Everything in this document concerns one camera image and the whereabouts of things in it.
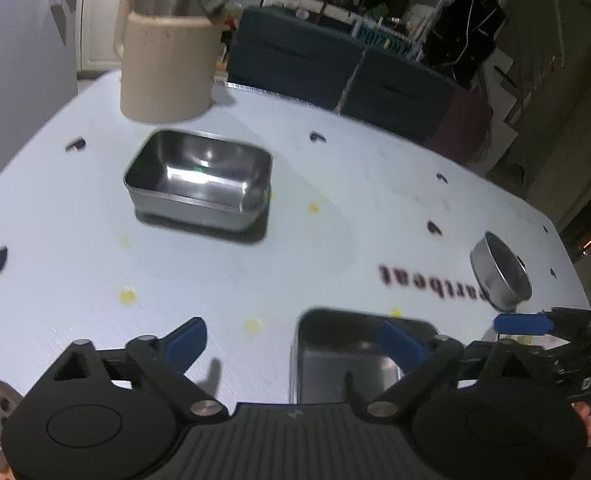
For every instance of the teal sign plate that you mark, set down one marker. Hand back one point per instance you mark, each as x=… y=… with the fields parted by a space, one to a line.
x=375 y=37

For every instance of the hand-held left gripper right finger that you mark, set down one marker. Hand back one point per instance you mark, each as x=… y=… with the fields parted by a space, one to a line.
x=400 y=342

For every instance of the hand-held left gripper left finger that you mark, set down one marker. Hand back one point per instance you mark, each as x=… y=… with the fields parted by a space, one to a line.
x=188 y=340

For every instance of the rectangular steel tray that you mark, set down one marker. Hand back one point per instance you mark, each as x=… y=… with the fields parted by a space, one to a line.
x=335 y=360
x=195 y=175

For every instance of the person's right hand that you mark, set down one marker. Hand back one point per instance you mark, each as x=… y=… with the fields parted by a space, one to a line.
x=588 y=425

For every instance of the round steel bowl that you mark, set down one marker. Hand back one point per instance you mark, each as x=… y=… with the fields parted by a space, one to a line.
x=500 y=270

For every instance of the beige pitcher with metal top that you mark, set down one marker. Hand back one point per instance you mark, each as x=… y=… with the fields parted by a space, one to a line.
x=165 y=70

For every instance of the dark blue chair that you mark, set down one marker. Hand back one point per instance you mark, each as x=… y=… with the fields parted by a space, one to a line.
x=290 y=55
x=400 y=95

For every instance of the white cabinet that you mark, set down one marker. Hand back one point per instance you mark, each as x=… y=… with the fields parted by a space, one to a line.
x=95 y=25

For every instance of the black jacket with white trim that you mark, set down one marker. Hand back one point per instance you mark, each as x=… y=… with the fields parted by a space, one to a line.
x=465 y=30

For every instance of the purple sofa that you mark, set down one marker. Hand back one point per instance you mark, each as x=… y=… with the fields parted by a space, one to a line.
x=463 y=125

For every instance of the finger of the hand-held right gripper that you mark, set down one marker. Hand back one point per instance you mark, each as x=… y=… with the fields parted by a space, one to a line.
x=520 y=323

